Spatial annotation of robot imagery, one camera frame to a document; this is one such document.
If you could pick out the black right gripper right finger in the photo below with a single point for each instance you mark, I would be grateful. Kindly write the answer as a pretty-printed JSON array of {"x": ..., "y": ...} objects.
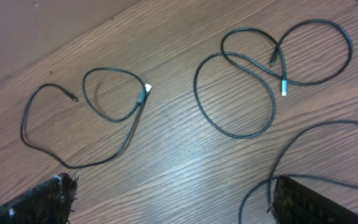
[{"x": 294, "y": 203}]

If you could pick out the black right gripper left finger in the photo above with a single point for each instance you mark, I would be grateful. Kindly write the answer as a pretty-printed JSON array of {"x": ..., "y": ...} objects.
[{"x": 48, "y": 202}]

